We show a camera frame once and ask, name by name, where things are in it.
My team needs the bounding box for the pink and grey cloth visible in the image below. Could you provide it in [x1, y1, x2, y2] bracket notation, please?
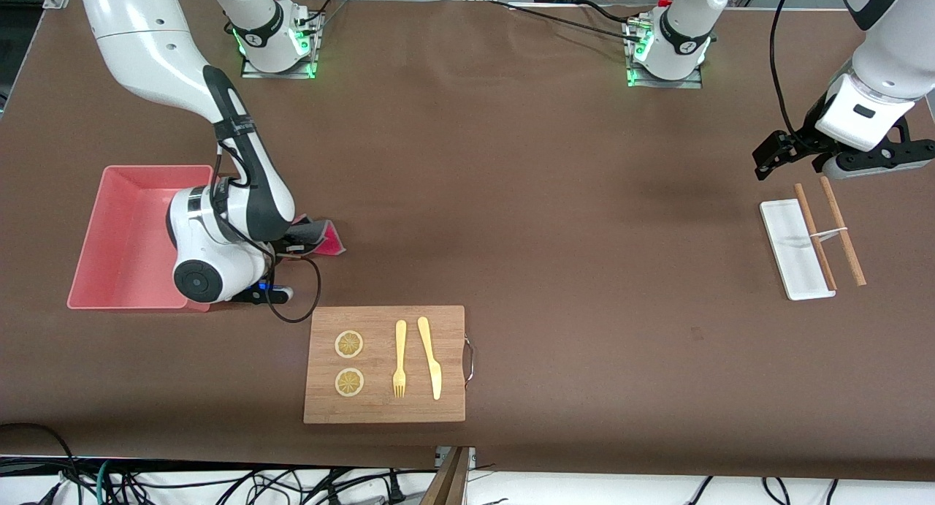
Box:
[281, 214, 347, 258]

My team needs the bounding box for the white rectangular tray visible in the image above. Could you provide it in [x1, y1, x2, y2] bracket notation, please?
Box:
[759, 198, 836, 301]

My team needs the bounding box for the wooden stick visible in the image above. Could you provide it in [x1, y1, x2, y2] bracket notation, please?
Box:
[819, 175, 868, 287]
[793, 183, 839, 292]

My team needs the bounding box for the yellow plastic knife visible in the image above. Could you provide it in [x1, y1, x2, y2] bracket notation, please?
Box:
[417, 316, 443, 401]

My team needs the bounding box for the yellow plastic fork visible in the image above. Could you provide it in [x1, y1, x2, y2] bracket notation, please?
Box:
[392, 319, 408, 399]

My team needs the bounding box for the wooden cutting board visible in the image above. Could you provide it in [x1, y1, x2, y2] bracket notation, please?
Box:
[303, 305, 467, 425]

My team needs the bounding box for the wooden table leg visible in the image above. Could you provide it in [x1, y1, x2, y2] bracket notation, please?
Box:
[420, 447, 472, 505]

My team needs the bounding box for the pink plastic bin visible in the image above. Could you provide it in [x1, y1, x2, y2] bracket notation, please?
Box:
[67, 165, 224, 313]

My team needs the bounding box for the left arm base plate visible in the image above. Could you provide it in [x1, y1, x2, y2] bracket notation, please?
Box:
[626, 19, 704, 89]

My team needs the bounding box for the black table cable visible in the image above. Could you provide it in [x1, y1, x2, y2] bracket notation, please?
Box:
[489, 0, 644, 42]

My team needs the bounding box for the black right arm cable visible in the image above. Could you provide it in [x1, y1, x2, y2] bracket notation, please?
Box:
[212, 143, 322, 324]

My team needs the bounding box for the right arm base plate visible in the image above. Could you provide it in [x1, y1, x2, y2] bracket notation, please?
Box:
[241, 12, 323, 80]

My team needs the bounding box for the green floor cable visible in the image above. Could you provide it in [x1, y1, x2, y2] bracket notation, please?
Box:
[95, 457, 121, 505]

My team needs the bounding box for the black floor cable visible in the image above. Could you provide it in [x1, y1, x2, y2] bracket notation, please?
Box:
[0, 422, 81, 505]

